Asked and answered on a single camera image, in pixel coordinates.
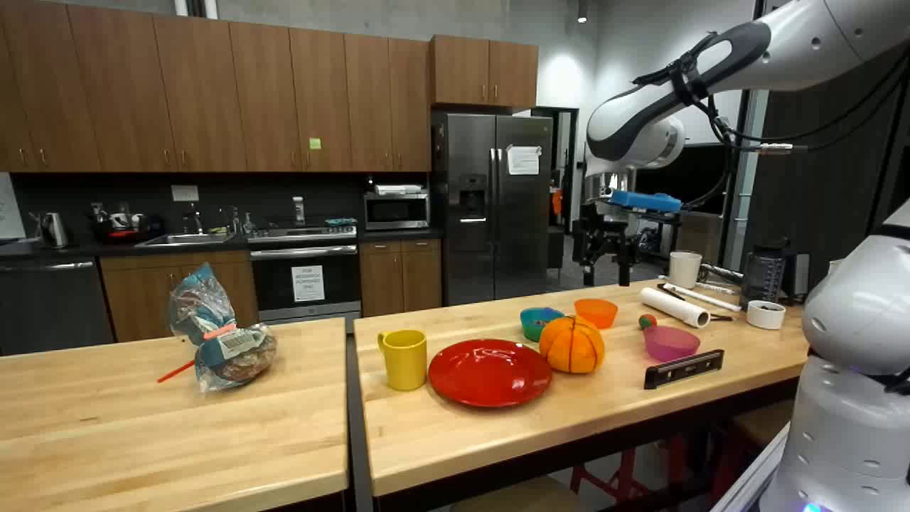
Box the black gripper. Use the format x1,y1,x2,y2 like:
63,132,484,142
573,200,647,291

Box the orange pumpkin plush toy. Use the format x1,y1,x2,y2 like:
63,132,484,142
537,314,608,378

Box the small orange-red bowl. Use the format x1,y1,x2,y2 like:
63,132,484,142
571,297,619,332

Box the small teal bowl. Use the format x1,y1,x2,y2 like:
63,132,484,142
518,304,566,345

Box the small pink bowl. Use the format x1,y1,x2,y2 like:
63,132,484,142
642,324,703,365

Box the white paper roll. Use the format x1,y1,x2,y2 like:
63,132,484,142
636,285,713,332

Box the white cup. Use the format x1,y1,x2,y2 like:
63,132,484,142
666,247,706,291

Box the long white rod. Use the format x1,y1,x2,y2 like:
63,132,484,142
657,280,746,319

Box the black bar with label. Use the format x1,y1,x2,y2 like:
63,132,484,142
642,346,728,393

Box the stainless steel refrigerator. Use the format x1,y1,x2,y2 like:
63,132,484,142
433,110,554,307

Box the white paper on refrigerator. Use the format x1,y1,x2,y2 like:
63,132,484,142
502,142,542,180

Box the red plate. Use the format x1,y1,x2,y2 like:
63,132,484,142
426,335,554,413

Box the black mesh container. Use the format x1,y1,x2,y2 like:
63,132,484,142
740,247,790,304

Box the white tape roll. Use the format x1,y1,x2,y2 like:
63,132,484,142
746,298,787,332

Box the red metal stool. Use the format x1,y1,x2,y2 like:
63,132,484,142
566,445,686,512

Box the narrow wooden base cabinet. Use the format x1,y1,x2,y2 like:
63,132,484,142
359,237,447,319

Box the steel microwave oven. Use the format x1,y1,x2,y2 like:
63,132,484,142
360,190,433,234

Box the yellow mug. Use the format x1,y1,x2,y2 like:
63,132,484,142
374,328,428,393

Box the white tray on microwave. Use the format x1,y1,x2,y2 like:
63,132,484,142
370,183,428,200

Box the wooden cabinet above refrigerator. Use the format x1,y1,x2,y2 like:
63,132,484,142
428,35,539,110

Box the white paper on oven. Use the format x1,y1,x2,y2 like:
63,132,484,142
289,261,326,307

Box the black built-in oven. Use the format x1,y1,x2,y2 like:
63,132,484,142
246,243,363,324

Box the clear plastic bag with food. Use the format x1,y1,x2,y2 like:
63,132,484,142
165,261,278,395

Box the steel kitchen sink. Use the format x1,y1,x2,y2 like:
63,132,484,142
133,230,238,250

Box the thin orange stick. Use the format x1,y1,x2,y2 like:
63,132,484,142
154,356,200,388

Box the wide wooden base cabinet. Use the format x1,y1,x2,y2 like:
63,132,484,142
97,247,262,345

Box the dark countertop appliance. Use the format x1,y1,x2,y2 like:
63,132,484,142
89,200,165,247

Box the steel kettle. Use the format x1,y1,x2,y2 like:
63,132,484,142
37,207,72,250

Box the dark dishwasher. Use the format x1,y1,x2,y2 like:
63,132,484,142
0,257,117,359

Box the white board panel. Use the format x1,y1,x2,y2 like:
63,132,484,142
0,171,29,244

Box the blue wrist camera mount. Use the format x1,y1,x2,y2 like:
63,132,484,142
606,187,686,216

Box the long wooden wall cabinets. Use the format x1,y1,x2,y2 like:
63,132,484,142
0,0,436,176

